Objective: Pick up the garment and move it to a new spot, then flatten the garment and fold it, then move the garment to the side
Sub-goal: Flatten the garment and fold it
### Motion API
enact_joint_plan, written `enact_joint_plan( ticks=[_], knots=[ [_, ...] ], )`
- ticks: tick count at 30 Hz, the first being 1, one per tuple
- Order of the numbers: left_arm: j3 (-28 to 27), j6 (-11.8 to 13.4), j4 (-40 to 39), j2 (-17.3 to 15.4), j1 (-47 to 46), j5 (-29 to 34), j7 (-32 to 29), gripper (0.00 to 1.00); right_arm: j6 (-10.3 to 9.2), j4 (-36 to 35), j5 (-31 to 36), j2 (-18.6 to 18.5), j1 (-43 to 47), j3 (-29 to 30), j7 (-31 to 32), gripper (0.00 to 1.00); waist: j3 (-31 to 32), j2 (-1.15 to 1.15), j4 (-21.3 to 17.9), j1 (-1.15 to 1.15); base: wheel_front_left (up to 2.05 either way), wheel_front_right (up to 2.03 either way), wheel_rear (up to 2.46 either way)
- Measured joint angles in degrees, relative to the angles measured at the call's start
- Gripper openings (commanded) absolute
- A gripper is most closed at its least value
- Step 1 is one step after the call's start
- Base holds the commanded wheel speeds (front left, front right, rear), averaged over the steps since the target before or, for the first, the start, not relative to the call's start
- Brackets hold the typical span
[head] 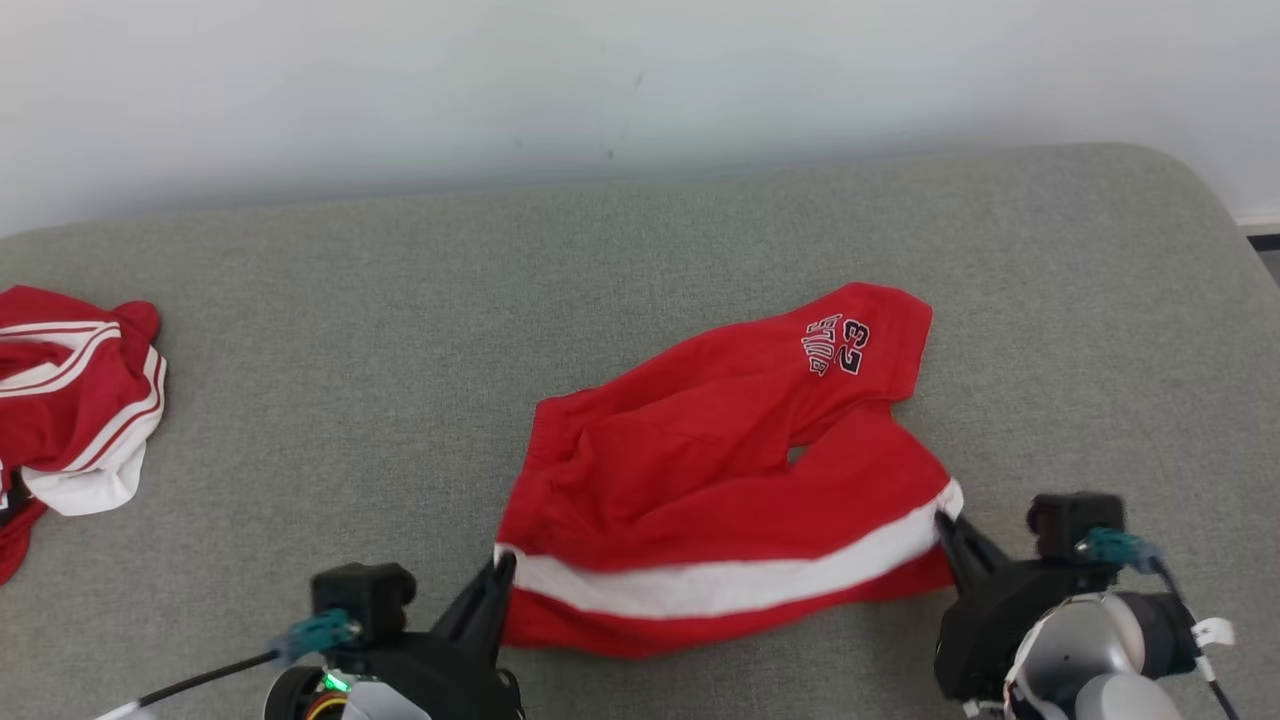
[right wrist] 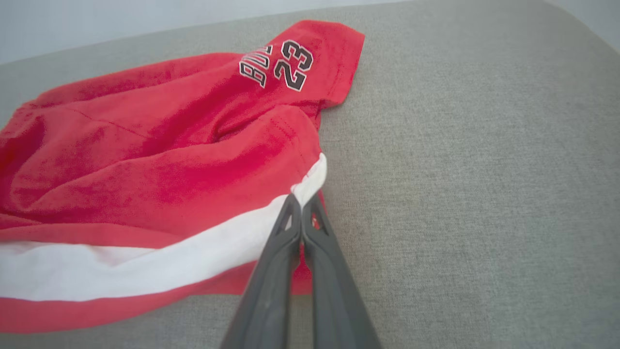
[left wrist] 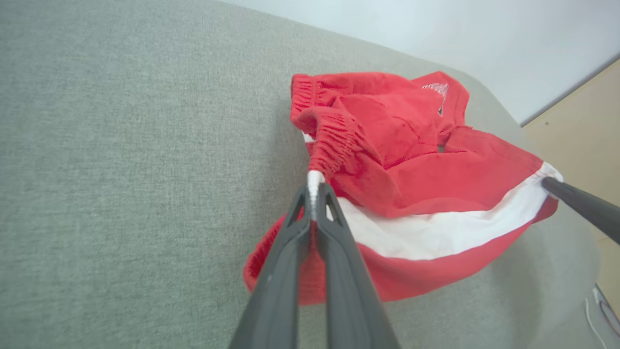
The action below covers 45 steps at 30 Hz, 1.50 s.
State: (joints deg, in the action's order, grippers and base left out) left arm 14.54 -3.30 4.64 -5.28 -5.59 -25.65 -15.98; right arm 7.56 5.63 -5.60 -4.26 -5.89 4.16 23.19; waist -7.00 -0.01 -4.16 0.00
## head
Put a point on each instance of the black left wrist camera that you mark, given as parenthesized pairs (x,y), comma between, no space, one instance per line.
(365,595)

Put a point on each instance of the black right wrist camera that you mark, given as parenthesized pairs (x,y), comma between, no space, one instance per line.
(1065,520)

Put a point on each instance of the teal right camera connector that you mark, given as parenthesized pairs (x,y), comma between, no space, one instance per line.
(1120,548)

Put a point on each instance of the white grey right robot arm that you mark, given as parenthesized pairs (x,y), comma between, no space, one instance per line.
(1090,650)

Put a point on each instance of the teal left camera connector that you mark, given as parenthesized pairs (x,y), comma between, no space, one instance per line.
(315,635)

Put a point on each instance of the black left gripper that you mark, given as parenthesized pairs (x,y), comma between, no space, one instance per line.
(460,685)

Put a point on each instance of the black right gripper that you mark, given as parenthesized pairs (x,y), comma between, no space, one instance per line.
(985,630)

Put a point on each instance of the red white basketball jersey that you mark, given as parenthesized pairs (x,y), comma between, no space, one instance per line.
(70,400)

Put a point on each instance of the teal camera connector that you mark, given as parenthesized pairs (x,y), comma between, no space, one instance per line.
(1120,548)
(315,635)

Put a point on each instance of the red shorts with white stripe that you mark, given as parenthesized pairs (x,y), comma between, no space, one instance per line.
(700,480)

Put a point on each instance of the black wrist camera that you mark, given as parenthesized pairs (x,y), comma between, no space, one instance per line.
(365,595)
(1065,520)

